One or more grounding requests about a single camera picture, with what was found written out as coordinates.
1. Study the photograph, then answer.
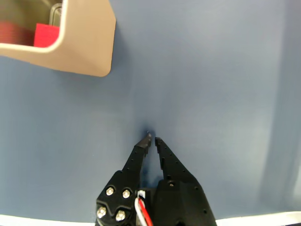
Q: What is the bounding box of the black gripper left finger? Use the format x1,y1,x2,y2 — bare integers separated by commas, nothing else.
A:
95,133,152,226

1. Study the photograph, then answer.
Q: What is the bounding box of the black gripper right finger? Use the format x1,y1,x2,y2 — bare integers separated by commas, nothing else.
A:
150,137,218,226

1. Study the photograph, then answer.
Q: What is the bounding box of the red cube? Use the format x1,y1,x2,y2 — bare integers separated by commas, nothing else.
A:
33,23,60,48

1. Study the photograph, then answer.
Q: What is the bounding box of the square metal tin container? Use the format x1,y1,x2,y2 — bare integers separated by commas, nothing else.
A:
0,0,117,78

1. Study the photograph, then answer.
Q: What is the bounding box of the dark blue table mat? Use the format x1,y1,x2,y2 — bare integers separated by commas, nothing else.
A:
0,0,301,224

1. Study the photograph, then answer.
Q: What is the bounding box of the red white servo wire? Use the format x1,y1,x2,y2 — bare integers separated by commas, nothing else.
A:
135,190,154,226

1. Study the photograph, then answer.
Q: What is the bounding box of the silver table frame rail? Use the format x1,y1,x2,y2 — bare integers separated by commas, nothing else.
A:
0,210,301,226

